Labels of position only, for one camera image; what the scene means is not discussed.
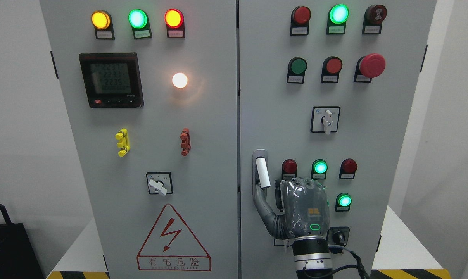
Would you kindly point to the red emergency stop button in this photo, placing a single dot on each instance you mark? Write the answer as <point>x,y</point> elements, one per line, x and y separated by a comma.
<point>368,67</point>

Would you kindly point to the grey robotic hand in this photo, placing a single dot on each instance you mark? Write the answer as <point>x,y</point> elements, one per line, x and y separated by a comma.
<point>306,209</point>

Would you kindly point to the white rotary switch upper right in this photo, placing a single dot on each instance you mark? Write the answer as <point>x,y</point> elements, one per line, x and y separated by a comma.
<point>325,119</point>

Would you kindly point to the red terminal clip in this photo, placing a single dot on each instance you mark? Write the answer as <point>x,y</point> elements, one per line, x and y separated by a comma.
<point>185,142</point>

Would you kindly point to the green indicator light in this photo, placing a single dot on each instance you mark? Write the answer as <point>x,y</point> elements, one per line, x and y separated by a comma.
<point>337,19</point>
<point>139,22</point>
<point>319,169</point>

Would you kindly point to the dark red indicator middle left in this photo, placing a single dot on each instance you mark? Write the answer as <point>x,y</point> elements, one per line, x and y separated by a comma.
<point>289,169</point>

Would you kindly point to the black rotary knob switch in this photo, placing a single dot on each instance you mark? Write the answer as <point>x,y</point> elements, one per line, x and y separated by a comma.
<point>337,235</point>

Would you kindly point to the left door rotary switch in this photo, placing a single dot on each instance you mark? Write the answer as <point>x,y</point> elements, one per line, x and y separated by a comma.
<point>159,183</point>

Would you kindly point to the white rotary switch lower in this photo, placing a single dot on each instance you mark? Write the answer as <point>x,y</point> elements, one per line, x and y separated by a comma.
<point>285,244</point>

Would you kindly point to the green indicator light top left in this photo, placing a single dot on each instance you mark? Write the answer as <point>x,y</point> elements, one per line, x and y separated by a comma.
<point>139,22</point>

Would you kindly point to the dark red buzzer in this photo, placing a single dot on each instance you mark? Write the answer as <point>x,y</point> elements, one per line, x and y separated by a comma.
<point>373,19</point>

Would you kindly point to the dark red indicator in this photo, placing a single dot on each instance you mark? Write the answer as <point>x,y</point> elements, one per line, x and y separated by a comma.
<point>289,169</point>
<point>299,23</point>
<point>348,169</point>

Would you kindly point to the dark red indicator top right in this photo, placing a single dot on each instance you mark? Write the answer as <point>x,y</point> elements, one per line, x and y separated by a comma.
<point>299,23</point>

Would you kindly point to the white glowing indicator light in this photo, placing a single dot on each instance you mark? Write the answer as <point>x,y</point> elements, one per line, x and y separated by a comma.
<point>180,80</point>

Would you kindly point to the red push button upper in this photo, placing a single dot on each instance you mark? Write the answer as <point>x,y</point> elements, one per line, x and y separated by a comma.
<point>331,68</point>

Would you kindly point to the red electrical warning sticker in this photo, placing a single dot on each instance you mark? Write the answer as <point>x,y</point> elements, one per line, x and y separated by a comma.
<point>172,246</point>

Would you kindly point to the black box with antenna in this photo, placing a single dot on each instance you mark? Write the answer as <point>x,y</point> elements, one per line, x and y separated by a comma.
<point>17,258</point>

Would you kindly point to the grey electrical cabinet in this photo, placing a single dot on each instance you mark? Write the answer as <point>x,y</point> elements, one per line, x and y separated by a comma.
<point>236,55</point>

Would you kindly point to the lit green button lower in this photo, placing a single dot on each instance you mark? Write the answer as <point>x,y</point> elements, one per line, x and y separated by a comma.
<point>343,202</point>

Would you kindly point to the black digital power meter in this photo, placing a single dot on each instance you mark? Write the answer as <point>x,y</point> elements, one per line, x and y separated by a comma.
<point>112,80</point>

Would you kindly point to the yellow indicator light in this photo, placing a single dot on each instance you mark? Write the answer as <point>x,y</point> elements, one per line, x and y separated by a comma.
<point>103,25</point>

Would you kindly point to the silver door handle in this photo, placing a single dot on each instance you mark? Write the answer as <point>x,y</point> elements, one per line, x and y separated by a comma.
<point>260,173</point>

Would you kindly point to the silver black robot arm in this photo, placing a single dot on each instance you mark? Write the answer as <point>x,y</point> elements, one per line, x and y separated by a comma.
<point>312,257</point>

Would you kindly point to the yellow terminal clip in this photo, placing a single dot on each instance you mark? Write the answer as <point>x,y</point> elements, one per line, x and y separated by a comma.
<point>123,143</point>

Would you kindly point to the red-orange indicator light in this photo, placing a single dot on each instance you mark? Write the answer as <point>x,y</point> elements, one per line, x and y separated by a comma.
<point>175,24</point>

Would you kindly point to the dark red indicator middle right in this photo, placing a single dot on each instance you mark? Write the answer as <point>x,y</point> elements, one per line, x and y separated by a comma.
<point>348,169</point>

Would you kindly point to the green indicator light middle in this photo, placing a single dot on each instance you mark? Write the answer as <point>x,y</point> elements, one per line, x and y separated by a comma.
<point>319,169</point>

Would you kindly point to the green push button upper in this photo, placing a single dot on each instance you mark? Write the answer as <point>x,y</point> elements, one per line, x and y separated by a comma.
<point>296,70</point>

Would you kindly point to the green indicator light top right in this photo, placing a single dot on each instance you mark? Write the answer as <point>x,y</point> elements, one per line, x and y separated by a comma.
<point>337,19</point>

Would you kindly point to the white rotary switch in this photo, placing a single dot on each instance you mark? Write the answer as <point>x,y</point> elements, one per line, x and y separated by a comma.
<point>285,244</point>
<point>325,119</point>

